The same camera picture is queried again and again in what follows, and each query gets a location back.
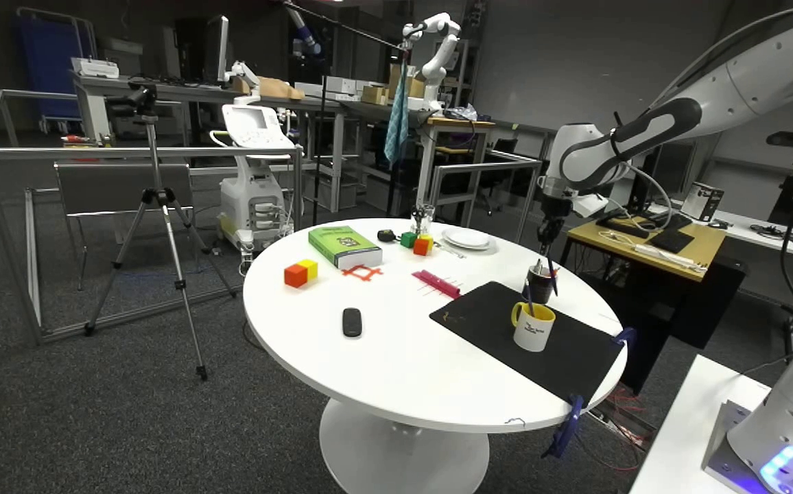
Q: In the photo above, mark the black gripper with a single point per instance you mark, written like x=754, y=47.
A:
x=555, y=216

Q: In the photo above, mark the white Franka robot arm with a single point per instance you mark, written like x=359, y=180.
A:
x=733, y=91

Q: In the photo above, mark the large white plate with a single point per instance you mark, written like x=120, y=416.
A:
x=469, y=252

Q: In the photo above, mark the yellow and white mug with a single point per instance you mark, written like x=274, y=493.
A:
x=533, y=331

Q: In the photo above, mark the small white plate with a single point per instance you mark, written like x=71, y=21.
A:
x=469, y=237

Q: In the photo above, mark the black mat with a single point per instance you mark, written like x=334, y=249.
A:
x=486, y=320

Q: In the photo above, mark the wooden desk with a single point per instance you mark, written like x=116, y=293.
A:
x=652, y=252

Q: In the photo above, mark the blue tape strip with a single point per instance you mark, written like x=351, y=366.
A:
x=566, y=426
x=624, y=338

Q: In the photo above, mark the red comb-like strip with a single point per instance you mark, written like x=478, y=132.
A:
x=438, y=285

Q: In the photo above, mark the red cube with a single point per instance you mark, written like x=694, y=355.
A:
x=425, y=245

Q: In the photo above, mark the glass holding utensils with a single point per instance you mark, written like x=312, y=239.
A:
x=421, y=223

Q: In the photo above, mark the green block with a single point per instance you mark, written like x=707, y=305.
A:
x=407, y=239

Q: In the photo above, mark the small black round object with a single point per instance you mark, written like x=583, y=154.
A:
x=386, y=234

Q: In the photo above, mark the teal hanging cloth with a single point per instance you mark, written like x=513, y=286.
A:
x=396, y=125

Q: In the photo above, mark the green book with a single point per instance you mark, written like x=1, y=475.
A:
x=345, y=249

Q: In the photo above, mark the small black marker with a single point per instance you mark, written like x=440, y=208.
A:
x=353, y=322

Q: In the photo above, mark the white robot mounting table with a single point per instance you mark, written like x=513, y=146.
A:
x=679, y=430

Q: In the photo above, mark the small white background robot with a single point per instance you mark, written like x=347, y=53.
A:
x=438, y=46

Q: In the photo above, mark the yellow cube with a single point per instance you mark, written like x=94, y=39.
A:
x=312, y=268

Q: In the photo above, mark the orange cube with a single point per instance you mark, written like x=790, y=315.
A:
x=296, y=275

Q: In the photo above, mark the black boom pole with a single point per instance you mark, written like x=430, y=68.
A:
x=351, y=27

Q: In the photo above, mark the white machine cart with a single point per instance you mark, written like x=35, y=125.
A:
x=253, y=195

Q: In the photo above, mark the blue cabinet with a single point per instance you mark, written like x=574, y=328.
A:
x=49, y=57

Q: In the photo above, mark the square metal frame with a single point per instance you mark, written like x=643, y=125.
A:
x=481, y=168

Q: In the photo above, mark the red plastic frame piece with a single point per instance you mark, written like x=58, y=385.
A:
x=364, y=274

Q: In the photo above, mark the white table pedestal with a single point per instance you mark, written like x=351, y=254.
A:
x=406, y=455

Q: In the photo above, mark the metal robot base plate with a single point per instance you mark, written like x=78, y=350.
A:
x=721, y=440

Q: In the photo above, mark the camera tripod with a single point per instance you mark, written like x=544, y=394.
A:
x=172, y=249

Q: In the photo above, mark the small black tripod camera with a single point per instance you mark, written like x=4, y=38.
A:
x=143, y=98

